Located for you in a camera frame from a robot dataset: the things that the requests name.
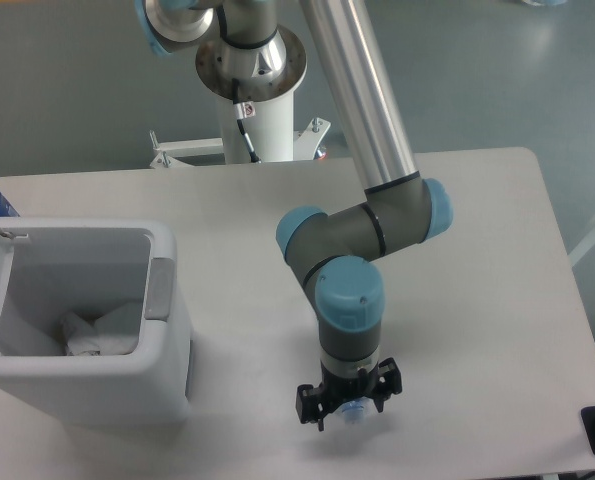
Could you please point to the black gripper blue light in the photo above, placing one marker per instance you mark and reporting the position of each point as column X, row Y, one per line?
column 346, row 381

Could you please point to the clear plastic water bottle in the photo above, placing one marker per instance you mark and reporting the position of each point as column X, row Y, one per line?
column 354, row 411

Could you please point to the white paper wrapper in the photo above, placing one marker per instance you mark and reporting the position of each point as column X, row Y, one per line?
column 115, row 333

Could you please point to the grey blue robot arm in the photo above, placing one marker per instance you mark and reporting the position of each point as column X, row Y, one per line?
column 252, row 64

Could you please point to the white plastic trash can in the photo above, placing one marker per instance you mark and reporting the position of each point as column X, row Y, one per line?
column 52, row 266

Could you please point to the white pedestal foot right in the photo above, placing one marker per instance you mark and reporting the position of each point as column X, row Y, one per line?
column 308, row 144

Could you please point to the white pedestal foot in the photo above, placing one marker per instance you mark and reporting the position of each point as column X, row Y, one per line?
column 177, row 154
column 308, row 144

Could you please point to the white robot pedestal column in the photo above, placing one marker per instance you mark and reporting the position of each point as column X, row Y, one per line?
column 271, row 129

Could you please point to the white pedestal foot left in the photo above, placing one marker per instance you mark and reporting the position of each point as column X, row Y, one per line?
column 177, row 154

